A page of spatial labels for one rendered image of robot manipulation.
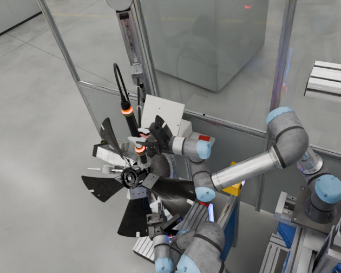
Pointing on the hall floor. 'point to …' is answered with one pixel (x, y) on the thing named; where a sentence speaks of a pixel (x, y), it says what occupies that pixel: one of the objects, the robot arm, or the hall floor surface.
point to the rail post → (236, 222)
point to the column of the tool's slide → (134, 47)
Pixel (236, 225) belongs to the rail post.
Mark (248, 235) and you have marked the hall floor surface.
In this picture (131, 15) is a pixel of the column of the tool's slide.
